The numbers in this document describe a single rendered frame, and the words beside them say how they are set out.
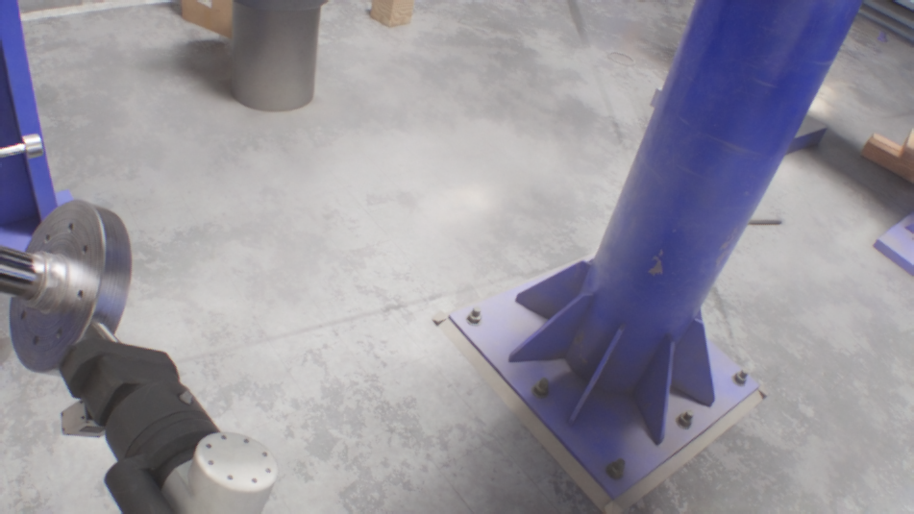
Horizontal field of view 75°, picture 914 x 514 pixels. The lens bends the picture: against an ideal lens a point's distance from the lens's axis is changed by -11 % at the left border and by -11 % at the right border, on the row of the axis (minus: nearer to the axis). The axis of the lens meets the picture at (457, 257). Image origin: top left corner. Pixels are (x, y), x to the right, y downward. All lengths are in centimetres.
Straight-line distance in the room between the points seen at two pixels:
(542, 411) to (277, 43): 176
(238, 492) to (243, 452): 4
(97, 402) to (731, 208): 132
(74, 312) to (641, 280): 130
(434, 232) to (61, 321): 172
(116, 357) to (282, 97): 232
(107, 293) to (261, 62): 216
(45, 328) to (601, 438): 142
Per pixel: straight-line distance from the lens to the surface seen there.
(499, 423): 182
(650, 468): 185
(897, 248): 351
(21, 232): 235
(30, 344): 83
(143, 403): 60
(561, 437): 180
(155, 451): 57
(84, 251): 78
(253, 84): 288
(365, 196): 244
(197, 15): 375
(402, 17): 396
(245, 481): 51
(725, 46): 142
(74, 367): 64
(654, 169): 157
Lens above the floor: 143
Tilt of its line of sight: 40 degrees down
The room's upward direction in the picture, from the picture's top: 14 degrees clockwise
